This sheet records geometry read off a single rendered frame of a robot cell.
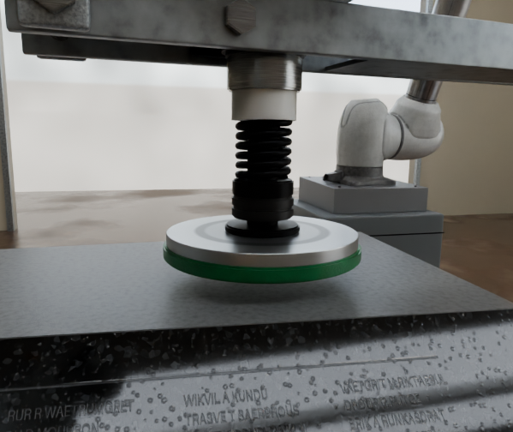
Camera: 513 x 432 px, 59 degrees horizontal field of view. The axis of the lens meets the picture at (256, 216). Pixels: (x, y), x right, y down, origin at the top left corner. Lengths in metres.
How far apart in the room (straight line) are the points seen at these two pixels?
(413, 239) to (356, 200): 0.21
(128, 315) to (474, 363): 0.31
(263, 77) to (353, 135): 1.05
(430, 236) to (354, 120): 0.43
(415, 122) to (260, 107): 1.17
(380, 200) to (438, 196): 5.16
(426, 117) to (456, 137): 5.08
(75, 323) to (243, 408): 0.16
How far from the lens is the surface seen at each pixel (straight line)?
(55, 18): 0.39
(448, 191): 6.69
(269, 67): 0.47
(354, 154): 1.50
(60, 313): 0.45
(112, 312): 0.44
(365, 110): 1.51
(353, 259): 0.47
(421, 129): 1.62
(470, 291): 0.53
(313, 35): 0.47
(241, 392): 0.38
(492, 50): 0.61
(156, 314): 0.43
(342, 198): 1.40
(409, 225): 1.47
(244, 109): 0.48
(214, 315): 0.42
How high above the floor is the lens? 1.03
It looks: 10 degrees down
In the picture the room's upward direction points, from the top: 1 degrees clockwise
